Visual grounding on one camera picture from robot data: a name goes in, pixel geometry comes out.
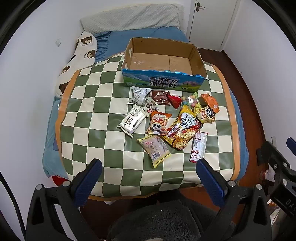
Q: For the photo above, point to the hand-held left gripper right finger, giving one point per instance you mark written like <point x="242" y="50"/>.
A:
<point x="209" y="183"/>

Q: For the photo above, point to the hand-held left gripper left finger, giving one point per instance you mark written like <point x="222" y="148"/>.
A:
<point x="89" y="180"/>

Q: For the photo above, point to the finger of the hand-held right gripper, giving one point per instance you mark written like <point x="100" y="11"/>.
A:
<point x="291" y="143"/>
<point x="271" y="155"/>

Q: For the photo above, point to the long red snack packet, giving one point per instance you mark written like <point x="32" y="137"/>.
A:
<point x="198" y="146"/>

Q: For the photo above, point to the yellow noodle packet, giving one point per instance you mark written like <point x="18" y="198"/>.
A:
<point x="181" y="132"/>

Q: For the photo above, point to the yellow pink snack packet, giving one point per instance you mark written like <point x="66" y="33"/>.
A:
<point x="153" y="148"/>

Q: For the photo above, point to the white wafer packet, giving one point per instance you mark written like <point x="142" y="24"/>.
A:
<point x="131" y="121"/>

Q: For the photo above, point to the orange panda snack packet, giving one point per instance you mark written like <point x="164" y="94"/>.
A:
<point x="158" y="124"/>

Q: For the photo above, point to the small white panda packet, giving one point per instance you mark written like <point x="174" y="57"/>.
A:
<point x="151" y="105"/>

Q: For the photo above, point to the silver snack packet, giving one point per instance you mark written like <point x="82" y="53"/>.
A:
<point x="138" y="95"/>

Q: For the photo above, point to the cardboard box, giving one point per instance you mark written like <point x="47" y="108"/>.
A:
<point x="159" y="81"/>

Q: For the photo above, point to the plastic packaging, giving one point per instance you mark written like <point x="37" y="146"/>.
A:
<point x="276" y="215"/>

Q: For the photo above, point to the red object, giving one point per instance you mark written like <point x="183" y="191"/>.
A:
<point x="56" y="180"/>

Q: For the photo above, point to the green checkered mat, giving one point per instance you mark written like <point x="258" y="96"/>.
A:
<point x="97" y="129"/>

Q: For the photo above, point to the yellow panda snack packet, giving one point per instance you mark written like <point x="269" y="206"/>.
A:
<point x="207" y="114"/>

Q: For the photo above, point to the colourful candy bag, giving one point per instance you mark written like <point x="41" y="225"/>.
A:
<point x="190" y="100"/>

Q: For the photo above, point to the small red snack packet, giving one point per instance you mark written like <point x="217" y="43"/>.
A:
<point x="174" y="100"/>

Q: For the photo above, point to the brown chocolate packet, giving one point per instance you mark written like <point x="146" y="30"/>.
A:
<point x="160" y="97"/>

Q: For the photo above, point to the bear print pillow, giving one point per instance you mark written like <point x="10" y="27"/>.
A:
<point x="76" y="62"/>

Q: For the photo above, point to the white door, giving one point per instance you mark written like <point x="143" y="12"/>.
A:
<point x="212" y="20"/>

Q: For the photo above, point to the grey textured pillow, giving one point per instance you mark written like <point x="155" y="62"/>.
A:
<point x="129" y="19"/>

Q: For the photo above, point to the white wall socket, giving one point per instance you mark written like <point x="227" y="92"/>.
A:
<point x="274" y="140"/>
<point x="58" y="42"/>

